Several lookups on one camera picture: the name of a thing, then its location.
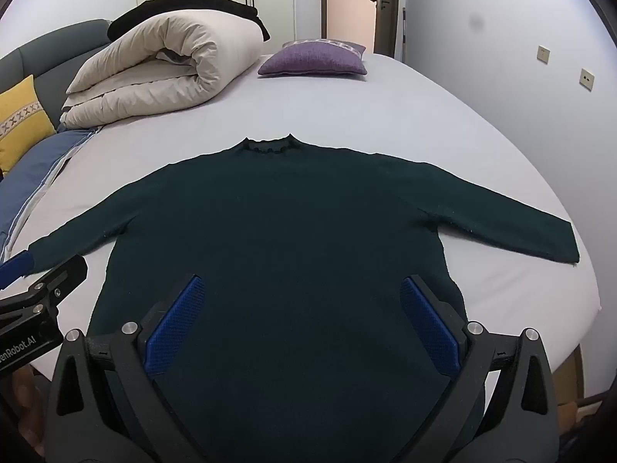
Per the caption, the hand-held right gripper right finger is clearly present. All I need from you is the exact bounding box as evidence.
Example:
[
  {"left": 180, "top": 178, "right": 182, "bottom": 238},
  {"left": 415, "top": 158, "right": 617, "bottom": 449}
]
[{"left": 399, "top": 275, "right": 561, "bottom": 463}]

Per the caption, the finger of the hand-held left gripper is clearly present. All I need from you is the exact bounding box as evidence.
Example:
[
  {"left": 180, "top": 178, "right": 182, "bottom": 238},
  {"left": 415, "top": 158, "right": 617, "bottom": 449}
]
[
  {"left": 26, "top": 255, "right": 89, "bottom": 312},
  {"left": 0, "top": 251, "right": 34, "bottom": 291}
]

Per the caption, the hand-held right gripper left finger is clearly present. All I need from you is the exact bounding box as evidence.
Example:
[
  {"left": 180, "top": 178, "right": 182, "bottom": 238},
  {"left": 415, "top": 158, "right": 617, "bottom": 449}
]
[{"left": 43, "top": 274, "right": 213, "bottom": 463}]

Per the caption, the dark green sweater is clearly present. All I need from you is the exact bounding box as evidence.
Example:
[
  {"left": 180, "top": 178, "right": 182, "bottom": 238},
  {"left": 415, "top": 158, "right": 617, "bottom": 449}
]
[{"left": 26, "top": 134, "right": 580, "bottom": 463}]

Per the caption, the person's left hand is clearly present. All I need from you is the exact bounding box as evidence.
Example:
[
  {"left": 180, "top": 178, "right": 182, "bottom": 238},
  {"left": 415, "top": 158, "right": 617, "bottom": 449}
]
[{"left": 7, "top": 367, "right": 46, "bottom": 449}]

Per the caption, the blue bed sheet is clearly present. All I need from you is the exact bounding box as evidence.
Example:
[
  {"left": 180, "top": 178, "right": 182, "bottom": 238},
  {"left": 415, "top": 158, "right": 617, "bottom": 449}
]
[{"left": 0, "top": 128, "right": 100, "bottom": 265}]

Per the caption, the yellow patterned pillow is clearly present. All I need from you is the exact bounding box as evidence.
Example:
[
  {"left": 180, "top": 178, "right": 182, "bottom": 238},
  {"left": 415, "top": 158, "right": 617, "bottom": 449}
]
[{"left": 0, "top": 74, "right": 57, "bottom": 175}]

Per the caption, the bed with white sheet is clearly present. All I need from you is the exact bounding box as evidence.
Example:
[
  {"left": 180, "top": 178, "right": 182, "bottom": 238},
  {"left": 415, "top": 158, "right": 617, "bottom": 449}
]
[{"left": 0, "top": 51, "right": 602, "bottom": 463}]

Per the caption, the grey padded headboard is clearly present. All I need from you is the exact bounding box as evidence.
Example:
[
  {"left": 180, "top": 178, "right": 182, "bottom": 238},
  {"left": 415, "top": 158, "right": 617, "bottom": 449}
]
[{"left": 0, "top": 19, "right": 113, "bottom": 122}]

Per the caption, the rolled beige duvet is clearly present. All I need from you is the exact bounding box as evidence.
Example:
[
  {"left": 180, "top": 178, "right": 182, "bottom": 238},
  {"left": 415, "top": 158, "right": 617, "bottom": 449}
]
[{"left": 60, "top": 10, "right": 264, "bottom": 129}]

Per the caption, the purple pillow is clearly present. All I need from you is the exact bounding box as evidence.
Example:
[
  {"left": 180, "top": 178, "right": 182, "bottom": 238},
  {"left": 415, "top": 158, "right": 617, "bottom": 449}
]
[{"left": 258, "top": 40, "right": 368, "bottom": 78}]

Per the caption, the black cloth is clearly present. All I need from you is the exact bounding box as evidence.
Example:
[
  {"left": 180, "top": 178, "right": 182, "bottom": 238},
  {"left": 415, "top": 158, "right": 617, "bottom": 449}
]
[{"left": 107, "top": 0, "right": 271, "bottom": 43}]

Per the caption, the wooden bed frame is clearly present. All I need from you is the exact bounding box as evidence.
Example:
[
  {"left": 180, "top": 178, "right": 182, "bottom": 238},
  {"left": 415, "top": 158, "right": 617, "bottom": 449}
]
[{"left": 554, "top": 345, "right": 601, "bottom": 428}]

